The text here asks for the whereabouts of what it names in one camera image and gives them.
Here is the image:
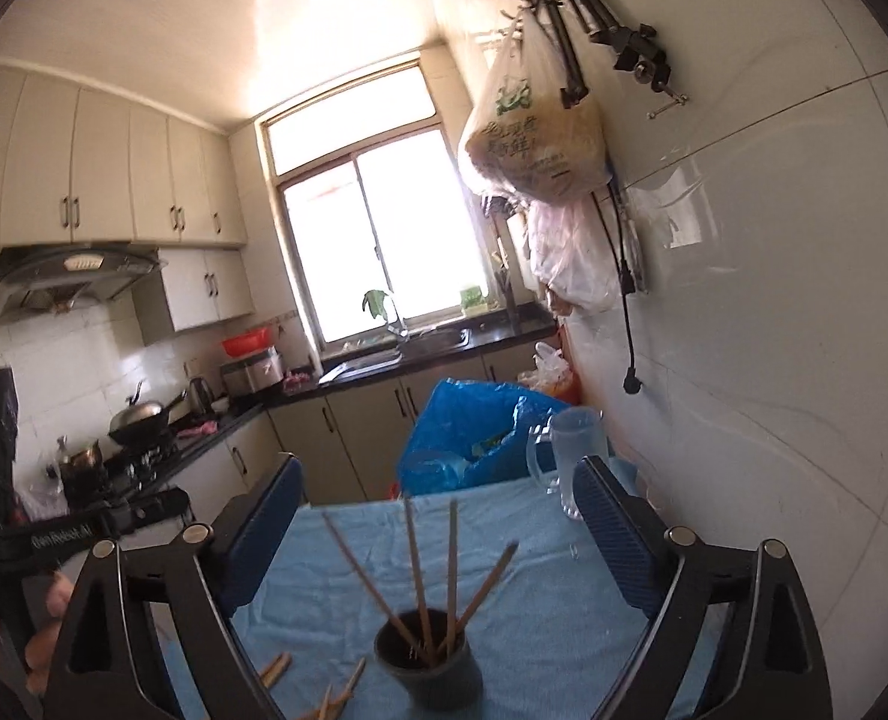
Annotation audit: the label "wooden chopstick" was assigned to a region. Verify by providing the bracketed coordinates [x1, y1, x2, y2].
[260, 652, 293, 689]
[444, 499, 458, 658]
[322, 512, 419, 652]
[299, 691, 353, 720]
[442, 541, 519, 655]
[316, 683, 332, 720]
[340, 656, 368, 702]
[403, 496, 437, 668]

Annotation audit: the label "beige lower kitchen cabinets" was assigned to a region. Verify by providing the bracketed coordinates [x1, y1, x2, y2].
[164, 340, 535, 522]

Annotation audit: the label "beige kitchen cabinets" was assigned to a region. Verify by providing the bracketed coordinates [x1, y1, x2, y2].
[164, 340, 535, 522]
[0, 67, 254, 340]

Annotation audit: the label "beige upper kitchen cabinets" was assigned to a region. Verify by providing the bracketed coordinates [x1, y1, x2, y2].
[0, 67, 254, 340]

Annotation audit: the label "kitchen window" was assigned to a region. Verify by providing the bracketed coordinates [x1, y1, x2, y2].
[263, 60, 494, 355]

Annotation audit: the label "left human hand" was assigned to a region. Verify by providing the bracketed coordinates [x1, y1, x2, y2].
[0, 572, 74, 697]

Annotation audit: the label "dark pot on stove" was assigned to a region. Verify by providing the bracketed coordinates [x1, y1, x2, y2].
[55, 436, 104, 497]

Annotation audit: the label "wooden chopstick on towel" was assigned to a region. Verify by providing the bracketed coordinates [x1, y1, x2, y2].
[340, 656, 368, 702]
[299, 691, 353, 720]
[316, 683, 332, 720]
[260, 652, 293, 689]

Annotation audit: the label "black wok on stove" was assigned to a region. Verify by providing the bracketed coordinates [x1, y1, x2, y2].
[109, 380, 187, 447]

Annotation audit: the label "steel rice cooker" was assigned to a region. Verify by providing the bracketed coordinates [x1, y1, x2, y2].
[220, 346, 286, 398]

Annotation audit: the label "red basin on cooker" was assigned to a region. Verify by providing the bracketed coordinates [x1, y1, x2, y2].
[221, 325, 273, 359]

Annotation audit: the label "black utensil holder cup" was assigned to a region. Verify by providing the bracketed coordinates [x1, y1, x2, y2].
[374, 608, 483, 712]

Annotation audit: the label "blue towel table cover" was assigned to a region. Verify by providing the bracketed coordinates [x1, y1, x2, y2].
[232, 479, 647, 718]

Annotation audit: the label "range hood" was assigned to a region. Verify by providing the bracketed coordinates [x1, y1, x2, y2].
[0, 242, 164, 325]

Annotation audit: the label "blue plastic bag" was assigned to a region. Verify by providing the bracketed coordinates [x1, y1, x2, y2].
[397, 379, 568, 497]

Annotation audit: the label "clear glass pitcher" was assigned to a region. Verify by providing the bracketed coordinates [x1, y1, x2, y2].
[526, 406, 611, 522]

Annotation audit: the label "pink hanging plastic bag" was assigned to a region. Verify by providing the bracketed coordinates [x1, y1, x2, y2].
[527, 197, 620, 317]

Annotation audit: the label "hanging plastic bag with food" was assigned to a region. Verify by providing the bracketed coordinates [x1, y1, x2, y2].
[457, 10, 610, 205]

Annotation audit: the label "black hanging power cable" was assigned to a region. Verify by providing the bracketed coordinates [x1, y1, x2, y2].
[589, 179, 644, 397]

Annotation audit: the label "black wall hook rack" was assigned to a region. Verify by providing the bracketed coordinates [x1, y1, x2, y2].
[517, 0, 691, 121]

